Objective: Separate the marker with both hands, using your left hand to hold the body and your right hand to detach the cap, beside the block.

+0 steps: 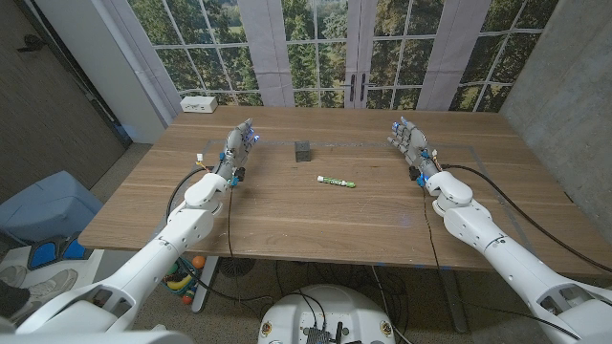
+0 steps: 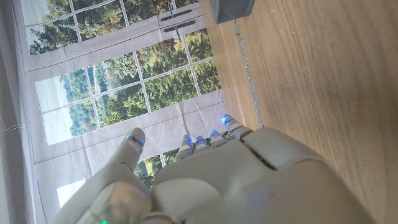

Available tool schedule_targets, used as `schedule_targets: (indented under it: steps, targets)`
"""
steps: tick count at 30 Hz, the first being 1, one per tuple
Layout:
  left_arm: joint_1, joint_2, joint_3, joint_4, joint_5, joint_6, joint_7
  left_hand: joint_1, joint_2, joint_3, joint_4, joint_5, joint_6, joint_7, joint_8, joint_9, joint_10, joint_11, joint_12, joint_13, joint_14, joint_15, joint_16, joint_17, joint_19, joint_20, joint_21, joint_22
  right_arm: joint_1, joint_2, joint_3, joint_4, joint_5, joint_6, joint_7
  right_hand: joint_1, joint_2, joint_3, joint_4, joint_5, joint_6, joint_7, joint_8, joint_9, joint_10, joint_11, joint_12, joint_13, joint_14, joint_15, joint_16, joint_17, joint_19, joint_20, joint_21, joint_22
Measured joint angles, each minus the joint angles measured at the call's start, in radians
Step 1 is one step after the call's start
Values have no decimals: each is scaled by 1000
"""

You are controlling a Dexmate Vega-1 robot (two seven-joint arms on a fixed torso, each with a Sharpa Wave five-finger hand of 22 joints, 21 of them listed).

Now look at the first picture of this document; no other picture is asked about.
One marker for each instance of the white table leg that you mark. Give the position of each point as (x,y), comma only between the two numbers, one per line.
(204,286)

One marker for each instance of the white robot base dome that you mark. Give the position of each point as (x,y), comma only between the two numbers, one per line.
(330,306)

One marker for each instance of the yellow toy banana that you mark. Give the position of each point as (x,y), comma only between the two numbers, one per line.
(181,283)

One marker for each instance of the person's black trouser leg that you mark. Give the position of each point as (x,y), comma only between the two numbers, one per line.
(12,298)

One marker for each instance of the white green marker body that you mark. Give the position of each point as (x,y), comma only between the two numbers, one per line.
(332,181)

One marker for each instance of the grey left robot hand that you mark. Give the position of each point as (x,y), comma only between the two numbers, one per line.
(236,148)

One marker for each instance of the black round ribbed disc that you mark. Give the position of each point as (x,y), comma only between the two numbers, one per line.
(236,266)

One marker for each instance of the green marker cap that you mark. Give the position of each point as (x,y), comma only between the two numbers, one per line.
(351,184)

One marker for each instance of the dark grey block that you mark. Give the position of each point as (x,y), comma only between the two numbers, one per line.
(302,152)

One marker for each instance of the grey electronics module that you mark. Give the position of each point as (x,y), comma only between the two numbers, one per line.
(316,336)

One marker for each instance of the teal toy basket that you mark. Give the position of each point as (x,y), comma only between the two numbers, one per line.
(195,285)

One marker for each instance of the white floor board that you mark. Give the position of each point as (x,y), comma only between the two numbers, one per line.
(86,272)

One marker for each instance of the blue black foot pedal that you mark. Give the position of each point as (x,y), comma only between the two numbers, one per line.
(44,254)
(76,251)

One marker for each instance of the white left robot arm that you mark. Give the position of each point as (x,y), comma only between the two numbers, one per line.
(158,248)

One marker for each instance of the grey sneaker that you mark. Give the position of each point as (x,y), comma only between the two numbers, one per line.
(12,274)
(52,286)

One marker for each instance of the white power strip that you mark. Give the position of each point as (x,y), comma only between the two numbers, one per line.
(198,104)

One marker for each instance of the green toy ball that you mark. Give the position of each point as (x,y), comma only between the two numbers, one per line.
(172,270)

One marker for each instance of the grey table leg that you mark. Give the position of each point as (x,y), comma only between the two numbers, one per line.
(454,306)

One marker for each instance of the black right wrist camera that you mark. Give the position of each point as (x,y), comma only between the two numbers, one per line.
(414,173)

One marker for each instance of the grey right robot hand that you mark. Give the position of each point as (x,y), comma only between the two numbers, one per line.
(413,143)

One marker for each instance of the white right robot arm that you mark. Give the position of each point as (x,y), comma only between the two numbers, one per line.
(516,267)

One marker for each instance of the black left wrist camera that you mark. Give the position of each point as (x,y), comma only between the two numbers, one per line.
(239,174)

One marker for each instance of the blue grey storage bin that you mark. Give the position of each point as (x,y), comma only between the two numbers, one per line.
(48,205)

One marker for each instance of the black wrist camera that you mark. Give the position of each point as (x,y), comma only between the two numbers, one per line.
(414,173)
(239,174)

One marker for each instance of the orange toy ball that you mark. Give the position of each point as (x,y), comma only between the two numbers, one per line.
(199,262)

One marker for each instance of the printed window forest backdrop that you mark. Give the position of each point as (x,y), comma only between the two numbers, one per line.
(306,48)

